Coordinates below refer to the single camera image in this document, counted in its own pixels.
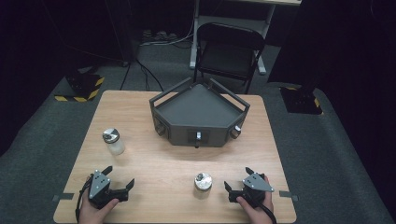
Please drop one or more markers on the grey tape strip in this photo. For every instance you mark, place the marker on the grey tape strip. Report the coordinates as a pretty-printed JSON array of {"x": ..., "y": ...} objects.
[
  {"x": 288, "y": 194},
  {"x": 63, "y": 196}
]

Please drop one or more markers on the black base with yellow stripes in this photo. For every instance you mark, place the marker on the black base with yellow stripes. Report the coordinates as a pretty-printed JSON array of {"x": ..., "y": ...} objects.
[
  {"x": 300, "y": 101},
  {"x": 82, "y": 85}
]

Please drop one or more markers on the clear jar with metal lid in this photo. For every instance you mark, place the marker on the clear jar with metal lid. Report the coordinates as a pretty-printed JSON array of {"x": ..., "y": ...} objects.
[{"x": 114, "y": 144}]

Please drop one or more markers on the person's left hand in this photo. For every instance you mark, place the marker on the person's left hand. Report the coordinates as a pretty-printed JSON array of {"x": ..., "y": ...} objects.
[{"x": 91, "y": 214}]

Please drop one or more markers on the black metal stand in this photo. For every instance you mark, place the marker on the black metal stand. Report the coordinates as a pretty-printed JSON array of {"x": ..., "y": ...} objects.
[{"x": 126, "y": 31}]

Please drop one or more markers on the tape-wrapped jar with metal lid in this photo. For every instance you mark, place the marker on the tape-wrapped jar with metal lid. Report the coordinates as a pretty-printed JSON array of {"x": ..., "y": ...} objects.
[{"x": 203, "y": 183}]

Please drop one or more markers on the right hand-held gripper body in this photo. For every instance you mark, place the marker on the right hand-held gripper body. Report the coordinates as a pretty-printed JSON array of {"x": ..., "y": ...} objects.
[{"x": 257, "y": 183}]

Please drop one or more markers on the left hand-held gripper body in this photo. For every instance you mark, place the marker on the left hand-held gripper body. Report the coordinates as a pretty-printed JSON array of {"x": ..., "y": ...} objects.
[{"x": 99, "y": 186}]

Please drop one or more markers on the power strip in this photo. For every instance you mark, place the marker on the power strip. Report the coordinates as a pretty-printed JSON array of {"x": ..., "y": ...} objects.
[{"x": 158, "y": 35}]

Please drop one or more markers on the black folding chair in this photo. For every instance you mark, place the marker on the black folding chair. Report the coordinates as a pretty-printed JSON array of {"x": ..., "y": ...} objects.
[{"x": 229, "y": 59}]

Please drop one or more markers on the person's right hand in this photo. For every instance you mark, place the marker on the person's right hand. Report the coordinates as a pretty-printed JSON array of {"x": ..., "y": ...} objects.
[{"x": 257, "y": 214}]

